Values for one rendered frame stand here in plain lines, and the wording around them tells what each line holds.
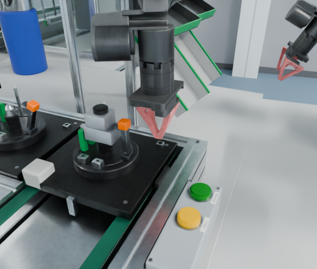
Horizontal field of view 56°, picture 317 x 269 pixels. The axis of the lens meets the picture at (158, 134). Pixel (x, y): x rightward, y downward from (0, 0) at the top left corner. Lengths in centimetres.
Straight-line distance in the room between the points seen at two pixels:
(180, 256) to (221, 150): 46
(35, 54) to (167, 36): 109
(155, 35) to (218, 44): 360
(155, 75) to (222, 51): 360
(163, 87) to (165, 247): 25
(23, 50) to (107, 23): 103
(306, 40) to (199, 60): 33
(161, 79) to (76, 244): 32
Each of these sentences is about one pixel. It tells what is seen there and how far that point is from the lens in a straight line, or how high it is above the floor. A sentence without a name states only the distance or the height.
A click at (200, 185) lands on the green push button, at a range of 59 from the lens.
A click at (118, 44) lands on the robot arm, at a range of 47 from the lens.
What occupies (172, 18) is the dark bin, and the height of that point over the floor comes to 121.
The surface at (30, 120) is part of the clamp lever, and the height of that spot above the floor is 103.
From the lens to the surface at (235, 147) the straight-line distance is 91.
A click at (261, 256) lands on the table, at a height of 86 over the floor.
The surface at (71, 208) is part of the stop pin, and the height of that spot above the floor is 95.
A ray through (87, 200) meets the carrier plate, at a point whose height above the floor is 97.
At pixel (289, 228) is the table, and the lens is 71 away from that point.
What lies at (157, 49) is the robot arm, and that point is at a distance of 47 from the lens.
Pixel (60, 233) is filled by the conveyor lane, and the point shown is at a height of 92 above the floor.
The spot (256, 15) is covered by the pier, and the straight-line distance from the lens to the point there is 373.
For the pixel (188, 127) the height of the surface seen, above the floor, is 86.
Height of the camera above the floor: 136
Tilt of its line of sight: 32 degrees down
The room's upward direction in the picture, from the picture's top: straight up
